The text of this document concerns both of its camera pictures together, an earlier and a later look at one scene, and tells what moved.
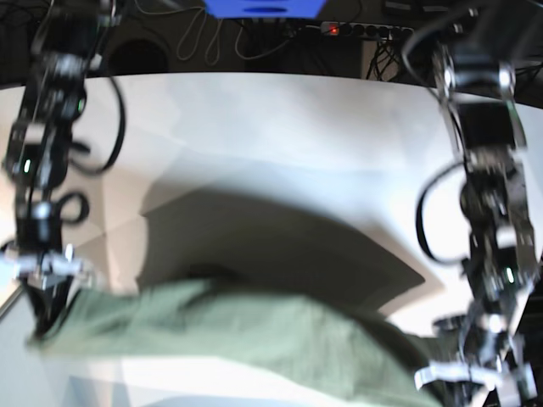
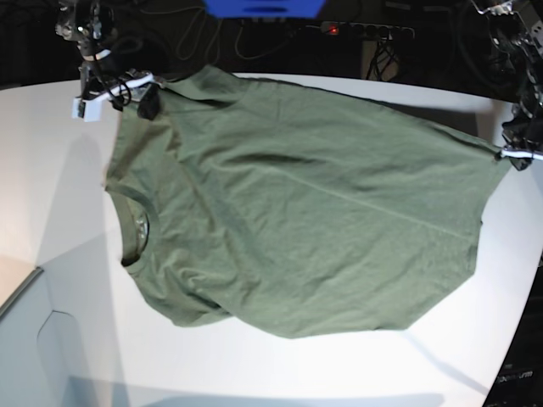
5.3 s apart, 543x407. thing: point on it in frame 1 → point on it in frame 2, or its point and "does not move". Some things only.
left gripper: [48, 277] → [134, 86]
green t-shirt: [335, 355] → [289, 211]
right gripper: [488, 372] → [523, 135]
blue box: [265, 8] does not move
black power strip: [364, 30] does not move
